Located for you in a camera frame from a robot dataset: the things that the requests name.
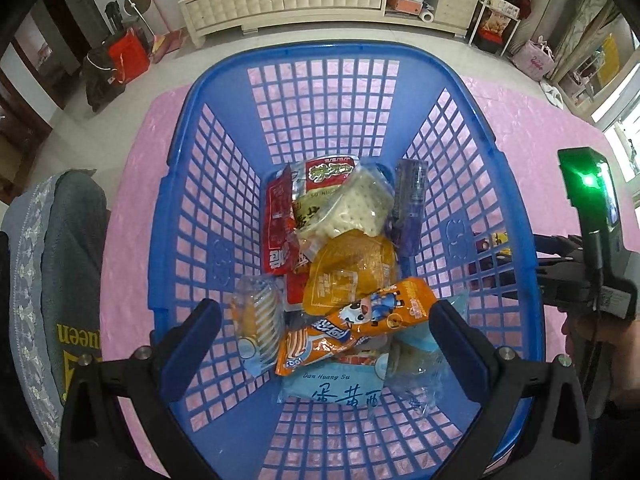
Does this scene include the light blue egg snack bag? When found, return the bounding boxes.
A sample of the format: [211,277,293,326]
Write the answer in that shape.
[279,348,390,408]

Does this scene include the yellow clear snack bag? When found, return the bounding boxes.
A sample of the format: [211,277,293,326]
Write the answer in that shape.
[303,230,397,315]

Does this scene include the person's right hand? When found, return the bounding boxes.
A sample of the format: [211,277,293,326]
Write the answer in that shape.
[561,308,639,415]

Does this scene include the grey queen cushion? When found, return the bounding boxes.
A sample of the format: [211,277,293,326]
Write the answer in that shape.
[1,170,108,469]

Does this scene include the purple snack bag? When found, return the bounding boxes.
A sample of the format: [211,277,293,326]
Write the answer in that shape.
[468,231,512,274]

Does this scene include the clear cracker pack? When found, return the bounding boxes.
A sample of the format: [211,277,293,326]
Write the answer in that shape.
[296,165,394,261]

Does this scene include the white metal shelf rack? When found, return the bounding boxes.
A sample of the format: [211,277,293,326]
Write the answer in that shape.
[468,0,532,56]

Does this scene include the red shopping bag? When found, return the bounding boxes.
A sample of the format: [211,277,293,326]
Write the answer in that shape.
[107,29,150,84]

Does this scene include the pink quilted table cover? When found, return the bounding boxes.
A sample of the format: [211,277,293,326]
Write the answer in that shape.
[98,75,632,480]

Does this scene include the orange chips snack bag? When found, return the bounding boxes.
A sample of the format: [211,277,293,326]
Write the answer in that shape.
[262,165,310,312]

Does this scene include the black bag on floor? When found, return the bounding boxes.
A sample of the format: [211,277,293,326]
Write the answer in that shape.
[81,44,126,113]

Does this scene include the pink tote bag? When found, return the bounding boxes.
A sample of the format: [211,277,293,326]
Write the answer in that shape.
[511,36,556,82]

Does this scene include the orange long snack bag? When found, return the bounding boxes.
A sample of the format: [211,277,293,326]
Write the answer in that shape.
[276,276,437,377]

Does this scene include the red green snack packet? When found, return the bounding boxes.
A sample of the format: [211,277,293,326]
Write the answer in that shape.
[291,155,359,229]

